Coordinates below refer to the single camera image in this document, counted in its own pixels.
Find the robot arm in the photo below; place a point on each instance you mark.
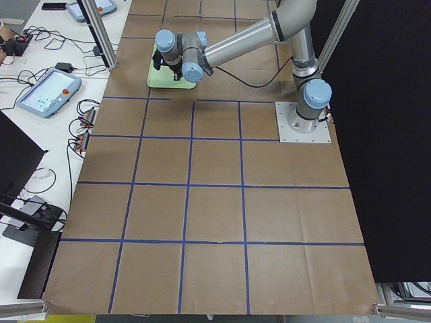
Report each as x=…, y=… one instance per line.
x=189, y=56

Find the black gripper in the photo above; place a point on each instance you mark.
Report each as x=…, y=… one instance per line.
x=176, y=71

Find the near teach pendant tablet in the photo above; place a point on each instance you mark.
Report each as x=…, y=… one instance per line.
x=50, y=93

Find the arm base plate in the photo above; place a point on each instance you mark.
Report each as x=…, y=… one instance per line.
x=294, y=129

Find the light green tray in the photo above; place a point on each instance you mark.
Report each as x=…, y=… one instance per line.
x=164, y=78

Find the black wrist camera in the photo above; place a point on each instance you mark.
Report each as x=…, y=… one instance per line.
x=157, y=59

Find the aluminium frame post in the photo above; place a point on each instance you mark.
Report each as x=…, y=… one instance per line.
x=95, y=24

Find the black electronics box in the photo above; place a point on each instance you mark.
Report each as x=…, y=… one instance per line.
x=16, y=46

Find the black monitor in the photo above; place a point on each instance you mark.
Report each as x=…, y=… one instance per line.
x=19, y=158

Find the orange black usb hub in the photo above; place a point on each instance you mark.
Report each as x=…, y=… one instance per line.
x=87, y=119

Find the black smartphone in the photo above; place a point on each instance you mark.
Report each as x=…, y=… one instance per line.
x=56, y=6

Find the black power adapter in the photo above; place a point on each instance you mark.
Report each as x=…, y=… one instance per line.
x=65, y=67

